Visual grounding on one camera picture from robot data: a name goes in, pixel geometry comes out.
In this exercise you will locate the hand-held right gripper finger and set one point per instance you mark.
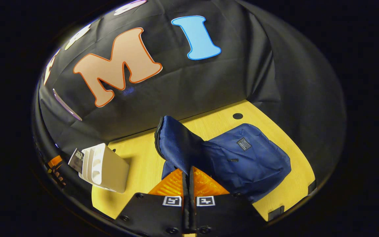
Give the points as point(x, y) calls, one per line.
point(185, 187)
point(191, 187)

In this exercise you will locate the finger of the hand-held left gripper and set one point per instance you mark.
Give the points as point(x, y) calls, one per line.
point(59, 179)
point(55, 162)

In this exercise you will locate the white book with face cover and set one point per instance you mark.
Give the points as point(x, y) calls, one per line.
point(76, 161)

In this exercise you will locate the white bookshelf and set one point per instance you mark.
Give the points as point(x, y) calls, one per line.
point(113, 174)

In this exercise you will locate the blue schoolbag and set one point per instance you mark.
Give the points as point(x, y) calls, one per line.
point(248, 164)

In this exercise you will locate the black backdrop cloth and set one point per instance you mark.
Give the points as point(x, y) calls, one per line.
point(196, 85)

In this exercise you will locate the black table edge bracket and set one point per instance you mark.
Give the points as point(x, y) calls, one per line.
point(276, 214)

